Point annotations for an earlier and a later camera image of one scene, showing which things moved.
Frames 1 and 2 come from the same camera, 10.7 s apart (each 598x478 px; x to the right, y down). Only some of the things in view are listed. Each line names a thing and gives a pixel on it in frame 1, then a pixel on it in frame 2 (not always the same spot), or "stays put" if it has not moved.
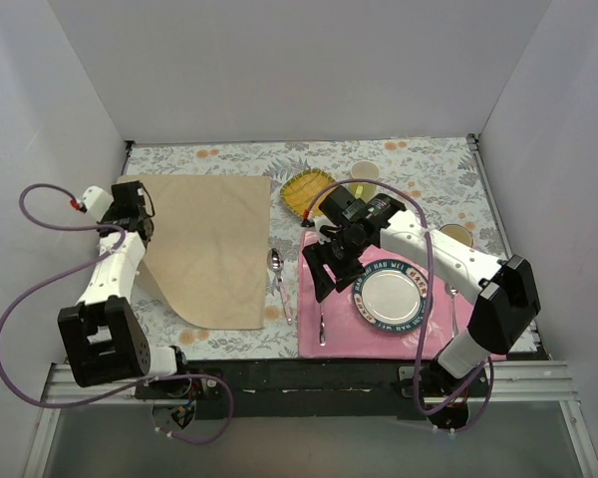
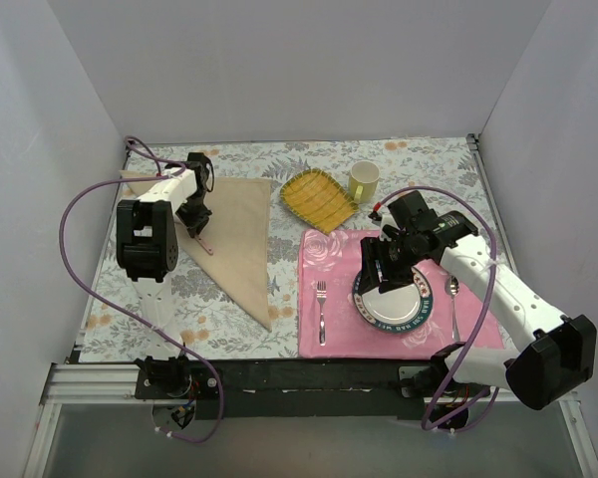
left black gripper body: x=131 y=219 to x=194 y=222
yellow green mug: x=364 y=170 stays put
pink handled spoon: x=276 y=263 to x=208 y=248
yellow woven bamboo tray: x=299 y=190 stays put
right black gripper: x=332 y=260 to x=380 y=260
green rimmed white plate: x=391 y=296 stays put
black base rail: x=321 y=389 stays put
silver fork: x=322 y=328 stays put
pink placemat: x=335 y=329 stays put
